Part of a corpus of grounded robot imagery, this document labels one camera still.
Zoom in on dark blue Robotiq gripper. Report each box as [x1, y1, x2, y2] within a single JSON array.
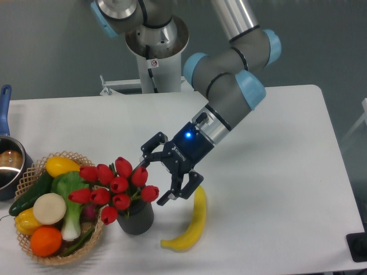
[[138, 122, 214, 206]]

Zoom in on red artificial tulip bouquet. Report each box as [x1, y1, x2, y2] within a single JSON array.
[[68, 157, 159, 225]]

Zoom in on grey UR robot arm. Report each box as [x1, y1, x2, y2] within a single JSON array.
[[91, 1, 282, 205]]

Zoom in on dark grey ribbed vase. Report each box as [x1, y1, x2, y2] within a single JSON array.
[[117, 200, 154, 235]]

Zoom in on yellow plastic banana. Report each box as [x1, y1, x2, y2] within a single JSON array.
[[161, 186, 207, 252]]

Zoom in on purple plastic radish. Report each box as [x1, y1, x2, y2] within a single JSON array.
[[83, 204, 97, 219]]

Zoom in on green plastic bean pod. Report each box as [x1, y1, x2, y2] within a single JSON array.
[[59, 228, 94, 257]]

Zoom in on green plastic bok choy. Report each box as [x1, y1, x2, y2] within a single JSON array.
[[51, 171, 91, 241]]

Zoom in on yellow plastic squash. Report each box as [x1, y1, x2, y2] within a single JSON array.
[[45, 156, 80, 178]]

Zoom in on woven wicker basket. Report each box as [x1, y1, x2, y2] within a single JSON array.
[[15, 151, 104, 266]]

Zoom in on cream round plastic disc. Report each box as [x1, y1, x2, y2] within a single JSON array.
[[33, 193, 67, 225]]

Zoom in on green plastic cucumber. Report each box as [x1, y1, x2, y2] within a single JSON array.
[[9, 171, 54, 217]]

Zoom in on orange plastic orange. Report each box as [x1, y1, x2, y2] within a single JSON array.
[[30, 226, 63, 257]]

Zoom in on yellow plastic bell pepper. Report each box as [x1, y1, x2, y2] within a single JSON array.
[[14, 207, 42, 235]]

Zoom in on black device at table edge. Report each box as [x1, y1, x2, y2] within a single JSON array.
[[346, 232, 366, 262]]

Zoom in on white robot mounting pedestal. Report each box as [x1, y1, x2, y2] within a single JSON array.
[[100, 53, 194, 96]]

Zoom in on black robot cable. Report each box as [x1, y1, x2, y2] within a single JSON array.
[[145, 45, 159, 94]]

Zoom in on blue saucepan with handle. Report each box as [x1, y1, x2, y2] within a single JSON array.
[[1, 84, 33, 201]]

